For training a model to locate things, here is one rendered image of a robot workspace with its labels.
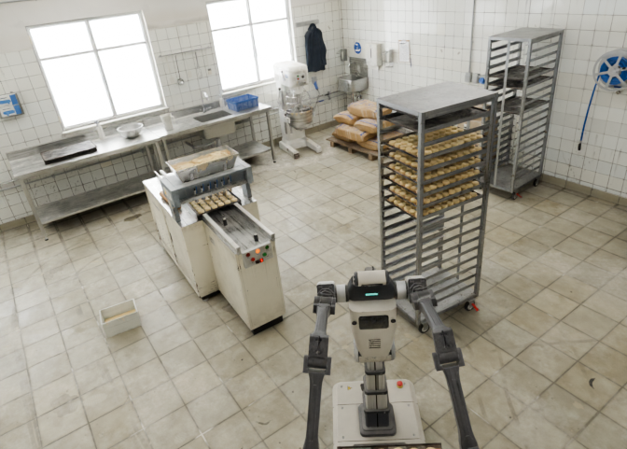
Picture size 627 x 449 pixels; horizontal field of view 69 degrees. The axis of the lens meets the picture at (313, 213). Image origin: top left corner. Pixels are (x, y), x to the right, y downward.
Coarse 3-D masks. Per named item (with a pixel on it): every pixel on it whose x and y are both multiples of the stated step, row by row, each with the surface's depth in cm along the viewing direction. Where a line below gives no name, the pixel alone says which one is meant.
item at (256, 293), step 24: (216, 216) 397; (240, 216) 393; (216, 240) 372; (240, 240) 358; (264, 240) 354; (216, 264) 401; (240, 264) 346; (264, 264) 359; (240, 288) 360; (264, 288) 368; (240, 312) 386; (264, 312) 377
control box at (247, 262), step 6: (258, 246) 347; (264, 246) 349; (270, 246) 352; (246, 252) 342; (252, 252) 345; (258, 252) 348; (264, 252) 351; (270, 252) 354; (246, 258) 344; (258, 258) 350; (264, 258) 353; (270, 258) 356; (246, 264) 346; (252, 264) 349
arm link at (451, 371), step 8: (440, 368) 175; (448, 368) 174; (456, 368) 174; (448, 376) 174; (456, 376) 174; (448, 384) 174; (456, 384) 173; (456, 392) 173; (456, 400) 172; (464, 400) 172; (456, 408) 172; (464, 408) 172; (456, 416) 172; (464, 416) 172; (456, 424) 176; (464, 424) 171; (464, 432) 171; (472, 432) 171; (464, 440) 171; (472, 440) 171; (464, 448) 171
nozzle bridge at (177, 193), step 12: (240, 168) 398; (168, 180) 389; (180, 180) 386; (192, 180) 384; (204, 180) 382; (240, 180) 408; (252, 180) 406; (168, 192) 380; (180, 192) 383; (192, 192) 389; (204, 192) 392; (216, 192) 395; (180, 204) 377
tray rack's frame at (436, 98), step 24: (384, 96) 318; (408, 96) 313; (432, 96) 307; (456, 96) 302; (480, 96) 297; (480, 240) 356; (480, 264) 366; (432, 288) 392; (456, 288) 389; (408, 312) 369
